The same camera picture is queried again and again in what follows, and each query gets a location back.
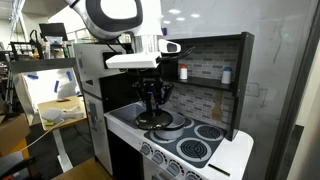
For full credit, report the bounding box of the brown cardboard box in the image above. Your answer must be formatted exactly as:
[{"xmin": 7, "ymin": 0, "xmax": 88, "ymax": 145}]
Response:
[{"xmin": 0, "ymin": 113, "xmax": 32, "ymax": 158}]

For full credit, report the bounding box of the black monitor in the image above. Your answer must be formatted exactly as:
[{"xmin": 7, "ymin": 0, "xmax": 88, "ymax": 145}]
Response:
[{"xmin": 38, "ymin": 22, "xmax": 70, "ymax": 43}]

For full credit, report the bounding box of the small grey pot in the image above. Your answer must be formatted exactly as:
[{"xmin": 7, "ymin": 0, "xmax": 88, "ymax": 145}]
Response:
[{"xmin": 153, "ymin": 112, "xmax": 186, "ymax": 141}]

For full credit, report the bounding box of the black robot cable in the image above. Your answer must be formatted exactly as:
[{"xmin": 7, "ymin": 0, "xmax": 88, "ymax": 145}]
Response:
[{"xmin": 155, "ymin": 46, "xmax": 196, "ymax": 65}]

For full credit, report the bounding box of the brown wooden utensil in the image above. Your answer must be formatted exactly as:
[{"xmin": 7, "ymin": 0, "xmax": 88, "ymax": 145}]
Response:
[{"xmin": 211, "ymin": 91, "xmax": 225, "ymax": 122}]

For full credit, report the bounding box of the wooden top table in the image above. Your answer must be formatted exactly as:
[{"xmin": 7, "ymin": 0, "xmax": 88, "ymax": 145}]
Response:
[{"xmin": 37, "ymin": 95, "xmax": 88, "ymax": 173}]

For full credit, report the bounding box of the white cable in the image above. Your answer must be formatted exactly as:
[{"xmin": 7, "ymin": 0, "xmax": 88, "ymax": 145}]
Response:
[{"xmin": 23, "ymin": 119, "xmax": 66, "ymax": 152}]

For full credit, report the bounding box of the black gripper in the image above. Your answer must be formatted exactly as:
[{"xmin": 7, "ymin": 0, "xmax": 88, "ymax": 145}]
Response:
[{"xmin": 132, "ymin": 68, "xmax": 175, "ymax": 116}]

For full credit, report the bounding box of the grey stove knob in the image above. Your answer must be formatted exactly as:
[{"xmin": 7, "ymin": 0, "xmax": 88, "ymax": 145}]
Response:
[
  {"xmin": 139, "ymin": 142, "xmax": 153, "ymax": 157},
  {"xmin": 184, "ymin": 171, "xmax": 202, "ymax": 180},
  {"xmin": 166, "ymin": 160, "xmax": 184, "ymax": 177},
  {"xmin": 151, "ymin": 150, "xmax": 168, "ymax": 165}
]

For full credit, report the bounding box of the blue capped white shaker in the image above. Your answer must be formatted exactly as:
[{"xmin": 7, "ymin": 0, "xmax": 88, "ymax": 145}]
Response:
[{"xmin": 221, "ymin": 66, "xmax": 234, "ymax": 85}]

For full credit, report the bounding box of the black frying pan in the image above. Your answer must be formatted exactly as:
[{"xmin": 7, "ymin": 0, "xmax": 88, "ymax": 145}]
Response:
[{"xmin": 134, "ymin": 109, "xmax": 174, "ymax": 131}]

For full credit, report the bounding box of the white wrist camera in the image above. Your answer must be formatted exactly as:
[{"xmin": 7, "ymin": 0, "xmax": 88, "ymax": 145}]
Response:
[{"xmin": 157, "ymin": 38, "xmax": 183, "ymax": 55}]

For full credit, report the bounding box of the red capped white shaker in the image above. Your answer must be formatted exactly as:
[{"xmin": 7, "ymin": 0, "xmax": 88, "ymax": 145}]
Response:
[{"xmin": 179, "ymin": 64, "xmax": 189, "ymax": 81}]

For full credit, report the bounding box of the white plush toy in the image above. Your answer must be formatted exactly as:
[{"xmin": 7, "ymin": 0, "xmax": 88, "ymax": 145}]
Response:
[{"xmin": 41, "ymin": 106, "xmax": 85, "ymax": 124}]

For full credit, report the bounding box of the white toy kitchen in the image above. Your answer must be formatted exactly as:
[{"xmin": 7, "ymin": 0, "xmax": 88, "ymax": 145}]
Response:
[{"xmin": 73, "ymin": 31, "xmax": 256, "ymax": 180}]

